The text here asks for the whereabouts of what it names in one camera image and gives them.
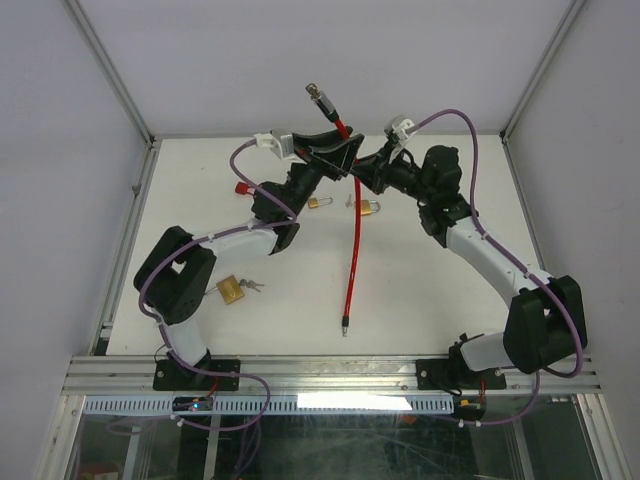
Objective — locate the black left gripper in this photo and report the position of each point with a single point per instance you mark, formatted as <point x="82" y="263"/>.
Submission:
<point x="330" y="162"/>

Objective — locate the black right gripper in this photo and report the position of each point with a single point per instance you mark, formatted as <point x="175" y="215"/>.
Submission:
<point x="375" y="176"/>

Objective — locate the medium brass padlock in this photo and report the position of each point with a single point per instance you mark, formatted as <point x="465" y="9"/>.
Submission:
<point x="365" y="208"/>

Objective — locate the small brass long-shackle padlock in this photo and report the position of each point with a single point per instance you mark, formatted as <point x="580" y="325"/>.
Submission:
<point x="317" y="202"/>

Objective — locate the red thin-cable padlock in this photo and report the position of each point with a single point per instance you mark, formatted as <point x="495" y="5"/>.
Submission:
<point x="245" y="189"/>

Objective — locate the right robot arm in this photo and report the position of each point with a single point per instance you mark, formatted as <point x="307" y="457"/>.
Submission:
<point x="545" y="321"/>

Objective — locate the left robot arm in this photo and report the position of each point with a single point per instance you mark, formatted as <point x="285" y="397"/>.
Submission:
<point x="174" y="277"/>

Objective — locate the large brass padlock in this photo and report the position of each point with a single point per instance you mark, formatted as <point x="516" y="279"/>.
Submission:
<point x="232" y="289"/>

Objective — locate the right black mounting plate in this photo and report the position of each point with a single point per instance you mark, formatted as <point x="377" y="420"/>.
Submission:
<point x="443" y="374"/>

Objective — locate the black mounting plate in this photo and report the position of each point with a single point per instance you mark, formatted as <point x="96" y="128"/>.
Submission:
<point x="443" y="374"/>
<point x="170" y="376"/>

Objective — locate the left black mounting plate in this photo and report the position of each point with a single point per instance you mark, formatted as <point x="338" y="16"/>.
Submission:
<point x="170" y="376"/>

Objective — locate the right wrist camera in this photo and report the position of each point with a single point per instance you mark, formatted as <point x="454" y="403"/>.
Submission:
<point x="399" y="131"/>

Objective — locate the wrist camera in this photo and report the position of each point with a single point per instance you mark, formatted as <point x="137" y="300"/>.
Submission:
<point x="399" y="131"/>
<point x="280" y="142"/>

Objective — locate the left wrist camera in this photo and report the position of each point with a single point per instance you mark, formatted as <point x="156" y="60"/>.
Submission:
<point x="280" y="142"/>

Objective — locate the left aluminium frame post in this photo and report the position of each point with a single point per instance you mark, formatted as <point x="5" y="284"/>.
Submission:
<point x="90" y="36"/>

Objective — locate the aluminium frame post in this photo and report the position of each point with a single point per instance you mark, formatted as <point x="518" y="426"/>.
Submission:
<point x="90" y="36"/>
<point x="562" y="30"/>

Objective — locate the white slotted cable duct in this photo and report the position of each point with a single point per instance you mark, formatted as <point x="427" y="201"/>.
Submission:
<point x="297" y="404"/>

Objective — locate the right aluminium frame post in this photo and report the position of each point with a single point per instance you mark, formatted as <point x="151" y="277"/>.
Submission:
<point x="562" y="30"/>

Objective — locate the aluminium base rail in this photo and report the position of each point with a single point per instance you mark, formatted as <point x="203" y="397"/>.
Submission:
<point x="129" y="375"/>

